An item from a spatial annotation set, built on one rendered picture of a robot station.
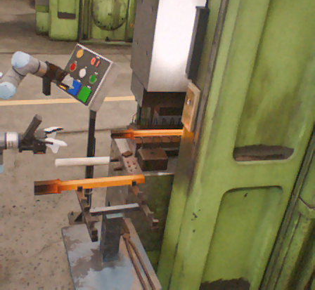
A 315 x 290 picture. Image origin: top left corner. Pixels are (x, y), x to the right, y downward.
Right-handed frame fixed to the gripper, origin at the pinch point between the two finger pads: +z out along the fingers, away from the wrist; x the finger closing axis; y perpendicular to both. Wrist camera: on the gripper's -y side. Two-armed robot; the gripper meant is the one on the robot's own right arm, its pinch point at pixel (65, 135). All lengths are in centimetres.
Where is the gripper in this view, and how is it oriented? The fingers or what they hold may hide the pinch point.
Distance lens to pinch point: 187.8
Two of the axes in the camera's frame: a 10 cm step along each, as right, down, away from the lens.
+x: 2.9, 4.7, -8.3
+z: 9.5, -0.2, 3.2
